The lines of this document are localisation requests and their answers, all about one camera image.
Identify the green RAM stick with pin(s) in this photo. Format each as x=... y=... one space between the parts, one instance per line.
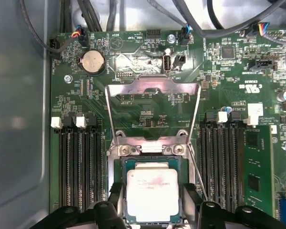
x=257 y=155

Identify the metal socket cover frame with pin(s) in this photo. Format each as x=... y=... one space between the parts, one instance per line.
x=124 y=88

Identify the wide black board connector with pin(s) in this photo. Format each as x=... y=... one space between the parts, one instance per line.
x=262 y=64

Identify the green motherboard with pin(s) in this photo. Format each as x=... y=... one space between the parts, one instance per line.
x=228 y=78

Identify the silver-topped green CPU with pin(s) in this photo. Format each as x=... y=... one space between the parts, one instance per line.
x=152 y=188

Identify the silver coin battery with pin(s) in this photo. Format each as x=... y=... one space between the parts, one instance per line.
x=93 y=62

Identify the grey metal PC case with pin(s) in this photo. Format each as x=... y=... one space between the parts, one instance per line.
x=14 y=119

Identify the silver internal USB port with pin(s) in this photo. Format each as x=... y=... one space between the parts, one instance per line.
x=166 y=62

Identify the black pin header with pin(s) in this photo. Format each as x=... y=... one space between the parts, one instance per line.
x=154 y=33

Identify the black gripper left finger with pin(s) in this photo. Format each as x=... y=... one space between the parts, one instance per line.
x=105 y=212

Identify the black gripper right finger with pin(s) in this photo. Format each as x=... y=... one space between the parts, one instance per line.
x=209 y=214

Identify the square black chip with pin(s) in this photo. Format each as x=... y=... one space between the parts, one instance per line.
x=228 y=52

